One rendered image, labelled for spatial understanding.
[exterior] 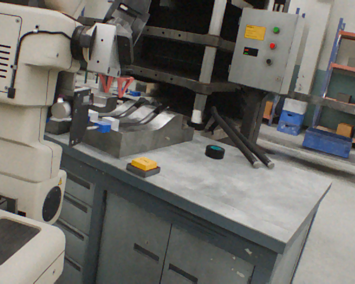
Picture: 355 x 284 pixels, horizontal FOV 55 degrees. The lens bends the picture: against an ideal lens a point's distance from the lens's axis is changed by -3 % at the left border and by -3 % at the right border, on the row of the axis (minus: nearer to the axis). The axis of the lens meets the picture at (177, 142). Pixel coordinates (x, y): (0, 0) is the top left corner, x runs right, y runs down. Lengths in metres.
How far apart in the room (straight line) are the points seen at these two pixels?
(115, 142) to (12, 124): 0.42
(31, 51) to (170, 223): 0.66
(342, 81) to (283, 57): 5.91
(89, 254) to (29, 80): 0.80
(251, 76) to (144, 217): 1.01
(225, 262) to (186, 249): 0.13
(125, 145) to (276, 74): 0.93
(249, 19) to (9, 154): 1.38
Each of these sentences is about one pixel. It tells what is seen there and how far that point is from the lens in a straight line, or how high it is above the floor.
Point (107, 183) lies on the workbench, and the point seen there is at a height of 0.70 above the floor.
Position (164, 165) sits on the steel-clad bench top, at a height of 0.80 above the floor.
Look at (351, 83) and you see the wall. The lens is 7.70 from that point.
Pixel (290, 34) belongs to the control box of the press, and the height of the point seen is 1.37.
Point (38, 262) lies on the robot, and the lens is 0.70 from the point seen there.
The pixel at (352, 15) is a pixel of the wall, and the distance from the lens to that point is 7.82.
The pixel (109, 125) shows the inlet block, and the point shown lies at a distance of 1.24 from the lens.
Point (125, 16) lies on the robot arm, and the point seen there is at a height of 1.26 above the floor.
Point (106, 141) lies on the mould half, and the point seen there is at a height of 0.84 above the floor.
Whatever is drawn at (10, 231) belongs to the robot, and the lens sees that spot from 0.76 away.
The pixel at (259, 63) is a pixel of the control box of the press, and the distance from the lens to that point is 1.87.
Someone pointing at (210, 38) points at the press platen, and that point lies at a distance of 1.83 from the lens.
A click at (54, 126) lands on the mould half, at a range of 1.41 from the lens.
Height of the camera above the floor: 1.21
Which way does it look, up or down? 15 degrees down
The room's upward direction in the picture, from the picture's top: 11 degrees clockwise
